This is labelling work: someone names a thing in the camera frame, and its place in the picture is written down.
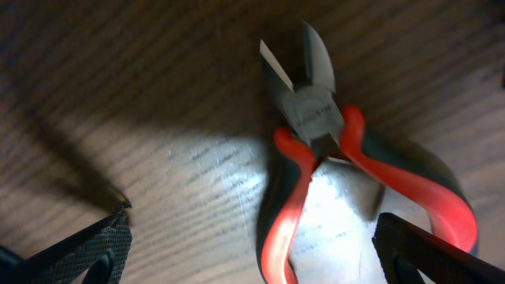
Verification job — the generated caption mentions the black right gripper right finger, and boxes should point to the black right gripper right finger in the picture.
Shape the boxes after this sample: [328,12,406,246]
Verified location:
[372,213,504,284]

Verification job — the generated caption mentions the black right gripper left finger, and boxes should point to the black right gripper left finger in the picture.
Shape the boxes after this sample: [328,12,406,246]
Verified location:
[1,202,133,284]

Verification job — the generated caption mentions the red handled cutting pliers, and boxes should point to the red handled cutting pliers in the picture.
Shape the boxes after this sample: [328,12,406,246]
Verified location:
[256,23,479,283]

